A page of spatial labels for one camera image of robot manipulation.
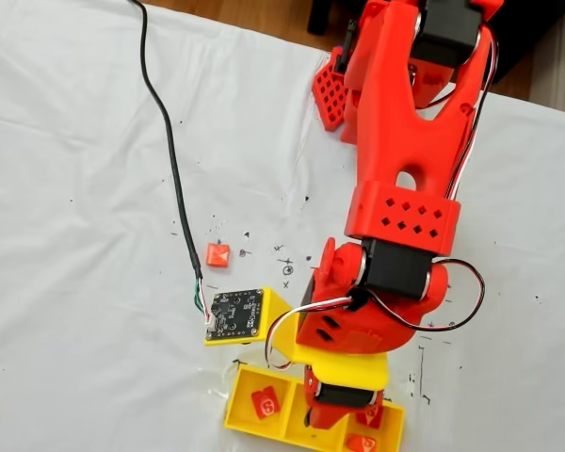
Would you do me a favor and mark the red cherry Starburst candy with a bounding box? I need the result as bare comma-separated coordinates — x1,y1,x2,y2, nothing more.
344,433,377,452
250,385,282,420

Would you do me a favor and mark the orange Starburst candy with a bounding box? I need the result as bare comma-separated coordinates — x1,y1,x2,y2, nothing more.
355,403,385,428
204,241,232,268

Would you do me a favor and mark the yellow three-compartment box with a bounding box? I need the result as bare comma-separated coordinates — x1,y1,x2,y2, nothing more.
223,364,406,452

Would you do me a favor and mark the white plastic table cover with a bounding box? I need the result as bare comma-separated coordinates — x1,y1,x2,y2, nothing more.
0,0,565,452

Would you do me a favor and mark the black table clamp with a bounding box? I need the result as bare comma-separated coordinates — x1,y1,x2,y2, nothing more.
334,18,359,76

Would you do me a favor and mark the red white black servo wire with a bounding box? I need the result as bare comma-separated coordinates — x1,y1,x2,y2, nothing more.
376,258,486,333
266,291,359,371

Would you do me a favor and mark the camera board on yellow mount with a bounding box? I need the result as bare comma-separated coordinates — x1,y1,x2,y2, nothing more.
202,286,296,349

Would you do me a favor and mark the black camera cable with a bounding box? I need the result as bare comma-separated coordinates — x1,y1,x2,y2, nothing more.
129,0,216,331

